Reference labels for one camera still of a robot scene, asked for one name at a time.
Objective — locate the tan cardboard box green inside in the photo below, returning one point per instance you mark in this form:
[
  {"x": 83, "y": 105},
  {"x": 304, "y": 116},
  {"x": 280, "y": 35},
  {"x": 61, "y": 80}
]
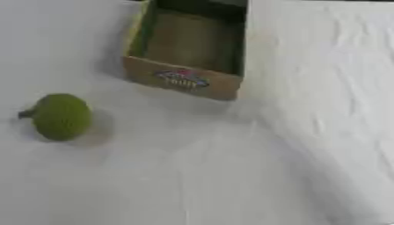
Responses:
[{"x": 190, "y": 44}]

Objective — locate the green knitted round fruit toy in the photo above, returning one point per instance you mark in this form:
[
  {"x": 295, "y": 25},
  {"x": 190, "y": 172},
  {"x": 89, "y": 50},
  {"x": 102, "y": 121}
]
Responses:
[{"x": 62, "y": 116}]

